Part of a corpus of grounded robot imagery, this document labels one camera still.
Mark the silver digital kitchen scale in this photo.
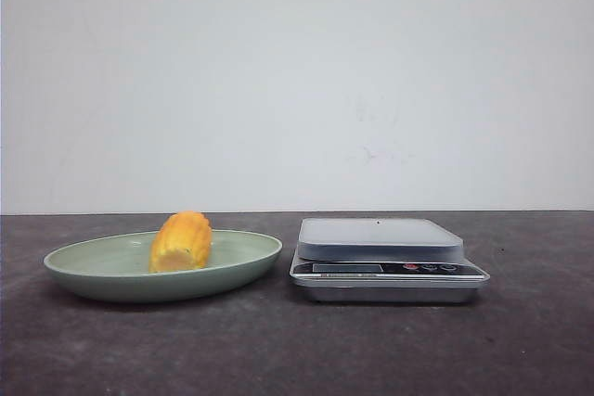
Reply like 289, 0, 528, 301
290, 217, 490, 304

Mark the yellow corn cob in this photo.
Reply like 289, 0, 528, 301
148, 211, 213, 273

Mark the green oval plate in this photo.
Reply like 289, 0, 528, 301
44, 229, 282, 303

